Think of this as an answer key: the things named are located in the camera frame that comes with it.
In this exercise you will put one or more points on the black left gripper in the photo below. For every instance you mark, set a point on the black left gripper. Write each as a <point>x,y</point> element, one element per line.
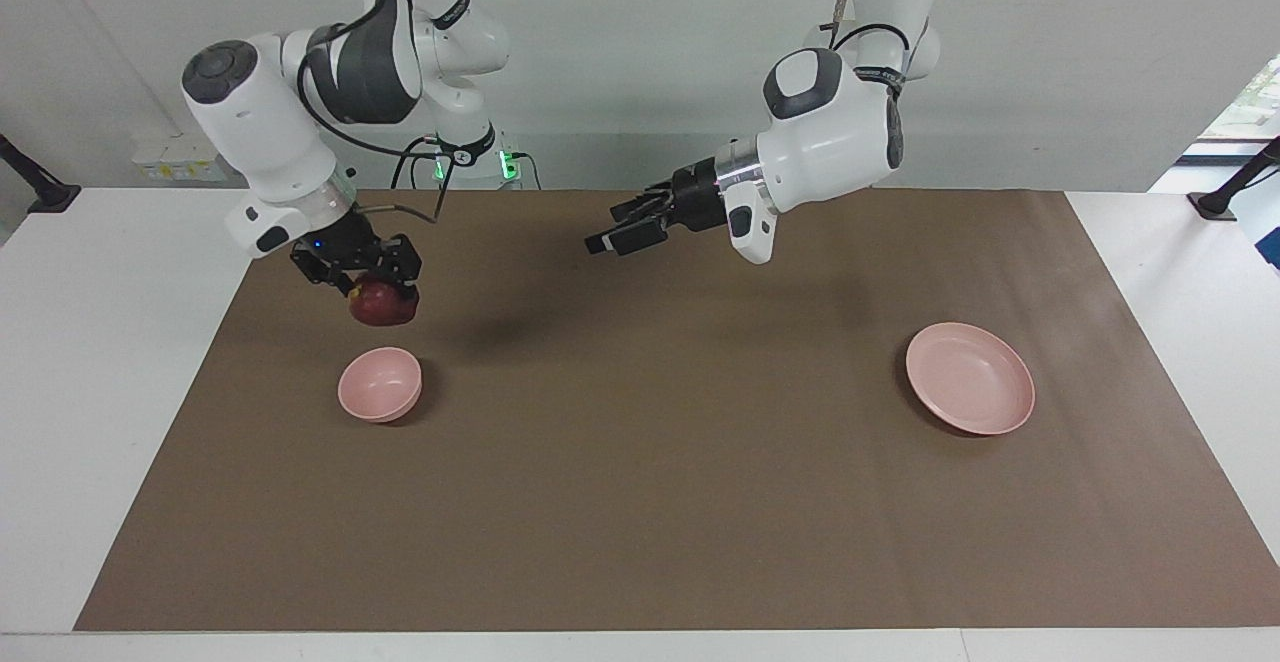
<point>698,197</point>

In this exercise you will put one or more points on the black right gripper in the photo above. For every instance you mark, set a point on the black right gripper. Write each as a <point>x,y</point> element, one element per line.
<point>355,242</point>

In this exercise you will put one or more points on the dark red apple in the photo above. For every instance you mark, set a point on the dark red apple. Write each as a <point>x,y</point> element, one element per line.
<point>380,309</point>

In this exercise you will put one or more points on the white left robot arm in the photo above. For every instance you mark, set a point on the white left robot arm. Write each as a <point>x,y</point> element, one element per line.
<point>830,132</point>

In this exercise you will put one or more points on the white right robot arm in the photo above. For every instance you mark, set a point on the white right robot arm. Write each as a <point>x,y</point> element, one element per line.
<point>250,112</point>

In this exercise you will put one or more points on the pink bowl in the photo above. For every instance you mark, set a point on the pink bowl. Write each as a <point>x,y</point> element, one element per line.
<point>378,387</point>

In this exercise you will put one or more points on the pink plate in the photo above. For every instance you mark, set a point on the pink plate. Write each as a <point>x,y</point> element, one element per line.
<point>970,377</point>

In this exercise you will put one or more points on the white power strip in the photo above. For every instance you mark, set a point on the white power strip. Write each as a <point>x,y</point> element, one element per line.
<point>180,162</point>

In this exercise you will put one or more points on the brown table mat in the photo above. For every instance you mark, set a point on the brown table mat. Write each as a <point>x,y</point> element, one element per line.
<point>650,462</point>

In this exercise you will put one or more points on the black stand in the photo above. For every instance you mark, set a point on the black stand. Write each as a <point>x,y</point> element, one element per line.
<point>1220,204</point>
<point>50,197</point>

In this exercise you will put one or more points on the window with outdoor view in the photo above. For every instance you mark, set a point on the window with outdoor view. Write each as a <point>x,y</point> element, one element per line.
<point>1255,102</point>

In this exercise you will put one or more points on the blue object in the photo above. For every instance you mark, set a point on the blue object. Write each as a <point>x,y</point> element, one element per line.
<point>1270,247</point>

